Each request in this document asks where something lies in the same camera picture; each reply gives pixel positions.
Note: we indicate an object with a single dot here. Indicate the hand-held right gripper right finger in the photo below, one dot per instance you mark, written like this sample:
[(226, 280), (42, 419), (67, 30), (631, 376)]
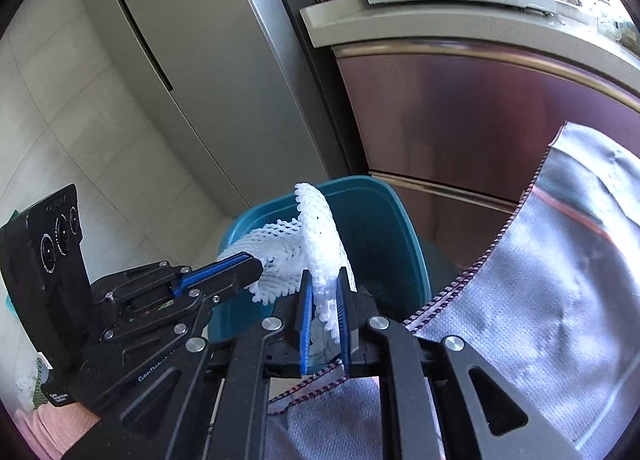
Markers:
[(343, 330)]

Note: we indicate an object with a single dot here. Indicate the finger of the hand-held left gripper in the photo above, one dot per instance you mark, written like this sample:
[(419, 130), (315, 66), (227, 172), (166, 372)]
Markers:
[(235, 287), (220, 272)]

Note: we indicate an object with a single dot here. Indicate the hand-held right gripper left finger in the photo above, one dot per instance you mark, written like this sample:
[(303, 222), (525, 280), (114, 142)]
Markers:
[(306, 330)]

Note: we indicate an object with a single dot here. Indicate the white foam fruit net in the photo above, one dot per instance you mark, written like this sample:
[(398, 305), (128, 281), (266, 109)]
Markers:
[(280, 250), (320, 235)]

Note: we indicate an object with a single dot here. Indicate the teal plastic bin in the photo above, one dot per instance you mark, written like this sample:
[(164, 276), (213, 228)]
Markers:
[(380, 240)]

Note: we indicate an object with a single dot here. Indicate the person's left forearm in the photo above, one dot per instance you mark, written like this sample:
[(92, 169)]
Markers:
[(55, 432)]

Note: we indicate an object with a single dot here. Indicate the green packet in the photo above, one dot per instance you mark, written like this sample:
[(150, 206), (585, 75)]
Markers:
[(41, 382)]

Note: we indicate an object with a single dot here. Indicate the grey checked tablecloth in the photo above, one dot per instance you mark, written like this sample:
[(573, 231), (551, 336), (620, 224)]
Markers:
[(525, 290)]

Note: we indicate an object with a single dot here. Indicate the steel refrigerator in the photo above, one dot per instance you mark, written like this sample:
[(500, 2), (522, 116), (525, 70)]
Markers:
[(200, 64)]

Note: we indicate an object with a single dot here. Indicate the purple base cabinets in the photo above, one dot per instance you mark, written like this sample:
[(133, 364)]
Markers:
[(450, 114)]

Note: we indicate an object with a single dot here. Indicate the white kitchen countertop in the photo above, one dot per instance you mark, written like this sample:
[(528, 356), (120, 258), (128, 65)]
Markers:
[(450, 22)]

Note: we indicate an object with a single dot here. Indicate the clear plastic bag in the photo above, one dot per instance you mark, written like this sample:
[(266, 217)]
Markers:
[(615, 19)]

